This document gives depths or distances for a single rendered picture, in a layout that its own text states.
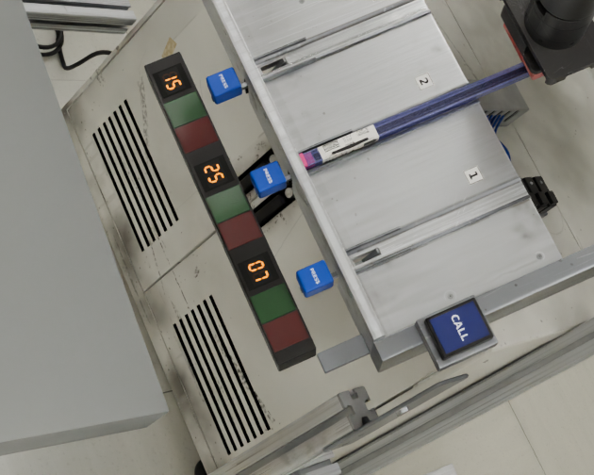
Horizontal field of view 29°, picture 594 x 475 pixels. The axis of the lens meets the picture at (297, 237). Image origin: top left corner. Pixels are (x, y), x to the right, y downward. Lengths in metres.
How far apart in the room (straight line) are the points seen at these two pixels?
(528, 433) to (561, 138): 0.86
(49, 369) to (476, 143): 0.47
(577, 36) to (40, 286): 0.53
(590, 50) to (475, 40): 0.69
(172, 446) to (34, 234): 0.82
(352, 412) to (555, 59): 0.39
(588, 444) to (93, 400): 1.77
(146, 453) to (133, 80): 0.57
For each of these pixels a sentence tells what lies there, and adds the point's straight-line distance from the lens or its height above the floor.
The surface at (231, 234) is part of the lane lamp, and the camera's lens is 1.10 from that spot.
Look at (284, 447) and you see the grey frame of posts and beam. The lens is 1.20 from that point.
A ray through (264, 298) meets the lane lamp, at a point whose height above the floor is 0.65.
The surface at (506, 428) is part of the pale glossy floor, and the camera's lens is 2.41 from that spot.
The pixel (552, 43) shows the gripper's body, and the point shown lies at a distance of 1.07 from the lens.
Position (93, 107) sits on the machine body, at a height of 0.15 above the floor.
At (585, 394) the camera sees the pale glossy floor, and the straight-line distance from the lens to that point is 2.70.
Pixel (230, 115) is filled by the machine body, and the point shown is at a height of 0.41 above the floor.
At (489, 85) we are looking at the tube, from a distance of 1.15.
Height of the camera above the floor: 1.37
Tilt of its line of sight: 38 degrees down
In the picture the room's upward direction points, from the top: 52 degrees clockwise
